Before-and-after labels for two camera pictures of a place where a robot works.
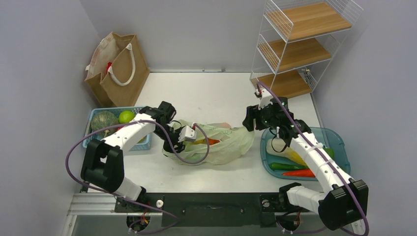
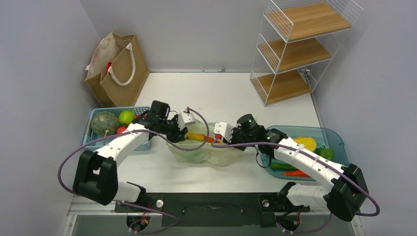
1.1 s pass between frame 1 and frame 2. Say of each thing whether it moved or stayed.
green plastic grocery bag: stayed
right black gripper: moved
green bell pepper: stayed
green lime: stayed
